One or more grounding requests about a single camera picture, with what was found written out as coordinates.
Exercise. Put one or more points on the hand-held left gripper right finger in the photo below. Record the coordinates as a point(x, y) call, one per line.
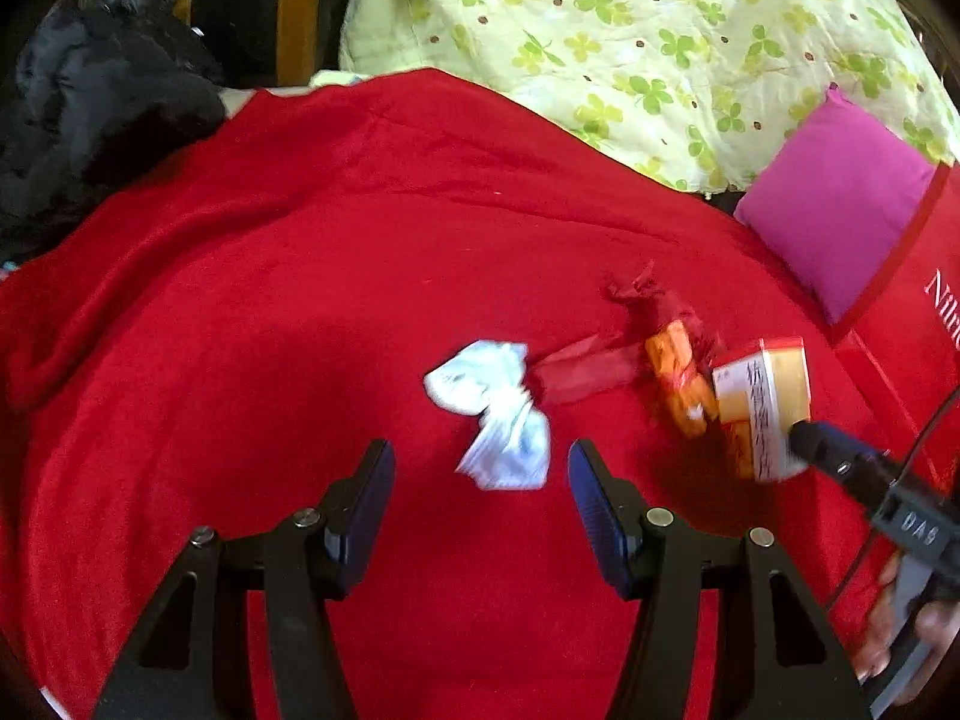
point(596, 517)

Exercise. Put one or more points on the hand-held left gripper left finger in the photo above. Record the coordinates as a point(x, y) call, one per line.
point(367, 510)

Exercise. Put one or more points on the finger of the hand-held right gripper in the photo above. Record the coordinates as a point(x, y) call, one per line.
point(840, 457)

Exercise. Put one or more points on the yellow white small box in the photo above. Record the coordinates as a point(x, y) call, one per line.
point(772, 390)

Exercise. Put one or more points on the white paper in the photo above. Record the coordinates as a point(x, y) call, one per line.
point(495, 435)

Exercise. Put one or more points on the red plastic bag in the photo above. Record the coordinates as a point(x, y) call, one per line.
point(585, 375)

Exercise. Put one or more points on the orange wrapper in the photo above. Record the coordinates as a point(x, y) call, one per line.
point(675, 375)

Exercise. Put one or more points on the person's right hand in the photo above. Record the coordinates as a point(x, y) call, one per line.
point(937, 637)

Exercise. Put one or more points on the red paper gift bag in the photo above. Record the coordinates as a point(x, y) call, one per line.
point(915, 360)

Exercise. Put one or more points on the red blanket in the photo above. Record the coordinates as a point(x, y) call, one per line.
point(300, 277)

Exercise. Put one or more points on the pink pillow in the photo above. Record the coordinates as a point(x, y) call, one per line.
point(832, 202)

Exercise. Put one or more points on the green floral quilt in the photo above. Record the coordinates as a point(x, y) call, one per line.
point(637, 30)

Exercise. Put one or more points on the black jacket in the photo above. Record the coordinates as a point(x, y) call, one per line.
point(97, 112)

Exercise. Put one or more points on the wooden cabinet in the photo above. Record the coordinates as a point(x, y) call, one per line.
point(296, 22)

